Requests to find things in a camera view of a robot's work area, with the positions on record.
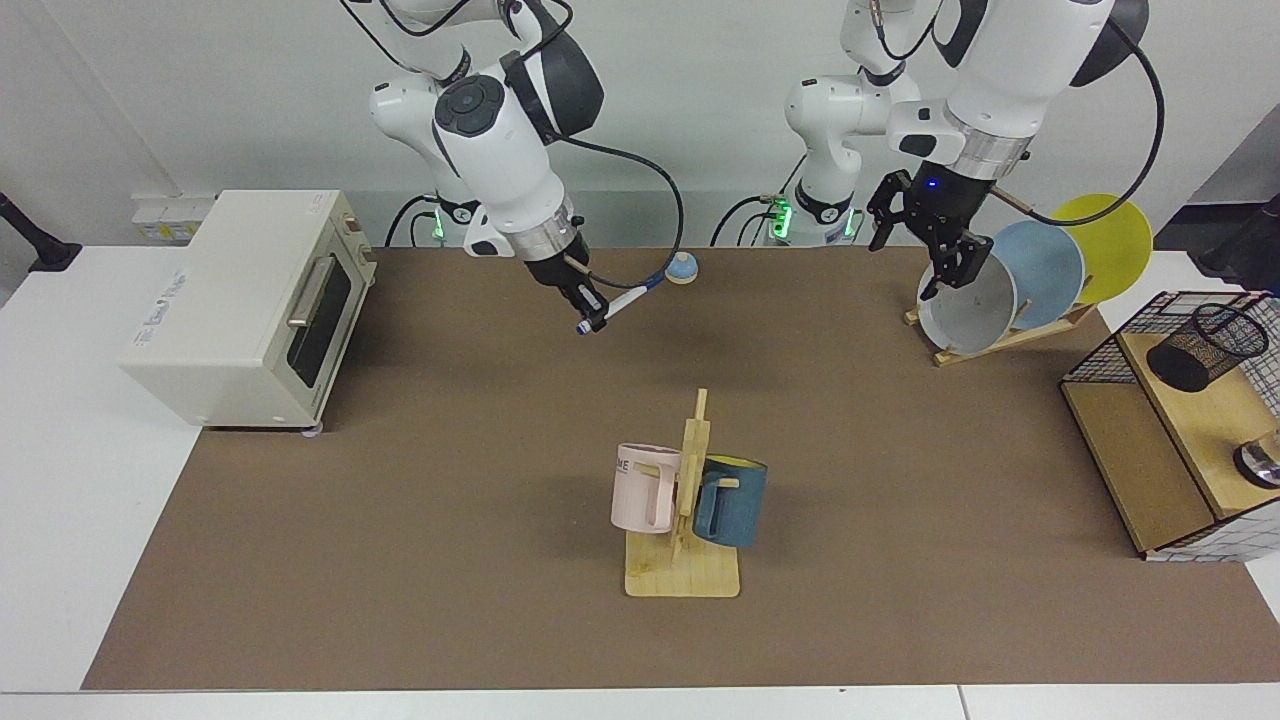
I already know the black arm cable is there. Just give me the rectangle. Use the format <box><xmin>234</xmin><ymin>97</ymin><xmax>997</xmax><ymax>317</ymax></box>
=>
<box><xmin>990</xmin><ymin>15</ymin><xmax>1167</xmax><ymax>228</ymax></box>
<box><xmin>560</xmin><ymin>135</ymin><xmax>687</xmax><ymax>291</ymax></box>

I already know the pink cup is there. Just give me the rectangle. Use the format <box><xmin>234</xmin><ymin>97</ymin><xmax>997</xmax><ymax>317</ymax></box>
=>
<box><xmin>611</xmin><ymin>443</ymin><xmax>684</xmax><ymax>535</ymax></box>

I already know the yellow plate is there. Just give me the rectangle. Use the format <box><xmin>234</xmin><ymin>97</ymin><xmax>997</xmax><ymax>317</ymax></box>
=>
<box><xmin>1050</xmin><ymin>193</ymin><xmax>1154</xmax><ymax>306</ymax></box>

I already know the white wall socket strip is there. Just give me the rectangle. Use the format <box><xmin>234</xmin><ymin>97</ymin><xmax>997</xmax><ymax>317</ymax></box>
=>
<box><xmin>133</xmin><ymin>195</ymin><xmax>218</xmax><ymax>243</ymax></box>

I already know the dark background equipment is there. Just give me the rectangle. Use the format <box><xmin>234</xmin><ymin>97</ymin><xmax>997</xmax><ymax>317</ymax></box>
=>
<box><xmin>1190</xmin><ymin>195</ymin><xmax>1280</xmax><ymax>296</ymax></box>

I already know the light blue plate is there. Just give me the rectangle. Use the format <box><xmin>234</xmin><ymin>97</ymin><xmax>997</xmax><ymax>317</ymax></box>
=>
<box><xmin>990</xmin><ymin>220</ymin><xmax>1086</xmax><ymax>331</ymax></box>

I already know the black mesh pen holder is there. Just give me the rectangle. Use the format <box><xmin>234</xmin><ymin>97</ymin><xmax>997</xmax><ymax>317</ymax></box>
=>
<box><xmin>1146</xmin><ymin>303</ymin><xmax>1271</xmax><ymax>393</ymax></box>

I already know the wooden cup stand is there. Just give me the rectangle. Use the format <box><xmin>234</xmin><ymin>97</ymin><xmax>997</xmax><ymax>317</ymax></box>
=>
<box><xmin>625</xmin><ymin>388</ymin><xmax>742</xmax><ymax>599</ymax></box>

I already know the pale toaster oven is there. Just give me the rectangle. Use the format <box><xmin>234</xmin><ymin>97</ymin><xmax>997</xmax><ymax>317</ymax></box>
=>
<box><xmin>120</xmin><ymin>190</ymin><xmax>378</xmax><ymax>436</ymax></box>

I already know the wire basket with wooden floor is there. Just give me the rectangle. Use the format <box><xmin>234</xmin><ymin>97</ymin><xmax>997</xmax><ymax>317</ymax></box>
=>
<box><xmin>1060</xmin><ymin>290</ymin><xmax>1280</xmax><ymax>563</ymax></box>

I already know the white marker with blue cap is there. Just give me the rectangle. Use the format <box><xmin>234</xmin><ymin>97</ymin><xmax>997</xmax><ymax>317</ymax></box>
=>
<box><xmin>576</xmin><ymin>276</ymin><xmax>667</xmax><ymax>336</ymax></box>

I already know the brown table cloth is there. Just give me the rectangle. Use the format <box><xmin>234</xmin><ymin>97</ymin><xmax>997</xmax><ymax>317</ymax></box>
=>
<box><xmin>80</xmin><ymin>246</ymin><xmax>1280</xmax><ymax>691</ymax></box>

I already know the dark teal cup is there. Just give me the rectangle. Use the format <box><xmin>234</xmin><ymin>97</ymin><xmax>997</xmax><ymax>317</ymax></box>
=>
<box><xmin>692</xmin><ymin>455</ymin><xmax>769</xmax><ymax>549</ymax></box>

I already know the grey plate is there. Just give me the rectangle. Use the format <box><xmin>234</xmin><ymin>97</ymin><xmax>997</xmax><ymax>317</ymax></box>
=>
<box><xmin>917</xmin><ymin>252</ymin><xmax>1019</xmax><ymax>356</ymax></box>

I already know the black base cable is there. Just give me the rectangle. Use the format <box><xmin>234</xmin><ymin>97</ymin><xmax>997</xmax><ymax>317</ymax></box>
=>
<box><xmin>385</xmin><ymin>193</ymin><xmax>441</xmax><ymax>248</ymax></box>
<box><xmin>710</xmin><ymin>155</ymin><xmax>806</xmax><ymax>248</ymax></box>

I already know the black stand foot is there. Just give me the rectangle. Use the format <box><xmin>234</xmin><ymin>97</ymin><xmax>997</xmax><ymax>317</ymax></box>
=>
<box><xmin>0</xmin><ymin>190</ymin><xmax>83</xmax><ymax>273</ymax></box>

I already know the wooden plate rack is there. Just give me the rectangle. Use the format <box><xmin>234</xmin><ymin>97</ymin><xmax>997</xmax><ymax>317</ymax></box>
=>
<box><xmin>904</xmin><ymin>300</ymin><xmax>1099</xmax><ymax>368</ymax></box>

